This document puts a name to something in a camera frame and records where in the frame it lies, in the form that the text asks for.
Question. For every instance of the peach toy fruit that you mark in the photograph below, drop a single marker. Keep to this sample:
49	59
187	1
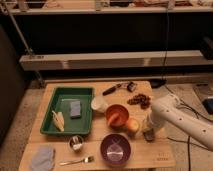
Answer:
132	126

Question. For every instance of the white plastic cup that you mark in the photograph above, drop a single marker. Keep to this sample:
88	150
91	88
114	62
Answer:
99	104

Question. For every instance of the small black clip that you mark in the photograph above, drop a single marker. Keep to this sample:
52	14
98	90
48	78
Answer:
131	86

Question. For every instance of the grey folded cloth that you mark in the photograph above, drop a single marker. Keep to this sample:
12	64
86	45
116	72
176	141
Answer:
43	160

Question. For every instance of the red carrot toy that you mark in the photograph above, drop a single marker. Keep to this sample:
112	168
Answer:
113	118

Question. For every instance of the blue-grey sponge in tray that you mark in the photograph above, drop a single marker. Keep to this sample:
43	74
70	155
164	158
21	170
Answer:
75	109

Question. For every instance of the blue device on floor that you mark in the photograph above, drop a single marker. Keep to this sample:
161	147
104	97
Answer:
208	104

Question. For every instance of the metal shelf rail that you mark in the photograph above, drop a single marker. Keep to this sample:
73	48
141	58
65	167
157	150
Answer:
113	60

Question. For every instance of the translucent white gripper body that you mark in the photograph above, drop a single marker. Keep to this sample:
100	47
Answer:
153	122

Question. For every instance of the small metal cup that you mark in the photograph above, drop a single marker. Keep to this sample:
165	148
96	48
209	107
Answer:
76	142

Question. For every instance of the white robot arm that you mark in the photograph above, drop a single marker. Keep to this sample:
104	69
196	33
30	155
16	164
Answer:
165	109

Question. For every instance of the purple plastic bowl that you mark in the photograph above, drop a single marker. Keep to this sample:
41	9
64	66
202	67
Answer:
115	150

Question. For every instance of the wooden table board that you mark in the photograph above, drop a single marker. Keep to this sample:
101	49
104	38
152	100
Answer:
157	154

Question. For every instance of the silver metal fork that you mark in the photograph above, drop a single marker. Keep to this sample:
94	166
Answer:
84	160

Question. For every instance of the green plastic tray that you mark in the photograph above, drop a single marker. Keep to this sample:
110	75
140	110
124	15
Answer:
61	102

